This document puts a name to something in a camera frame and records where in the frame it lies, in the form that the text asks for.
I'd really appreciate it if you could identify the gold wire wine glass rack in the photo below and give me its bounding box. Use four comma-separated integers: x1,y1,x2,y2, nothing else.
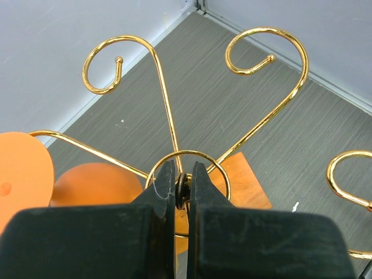
30,27,371,260

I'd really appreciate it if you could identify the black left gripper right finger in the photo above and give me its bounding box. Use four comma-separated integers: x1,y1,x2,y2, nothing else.
187,162,355,278

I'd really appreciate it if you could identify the orange plastic wine glass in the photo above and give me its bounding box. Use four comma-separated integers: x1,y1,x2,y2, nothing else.
1,130,148,230

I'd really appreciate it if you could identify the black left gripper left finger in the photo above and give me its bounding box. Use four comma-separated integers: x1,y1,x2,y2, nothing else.
1,161,176,278

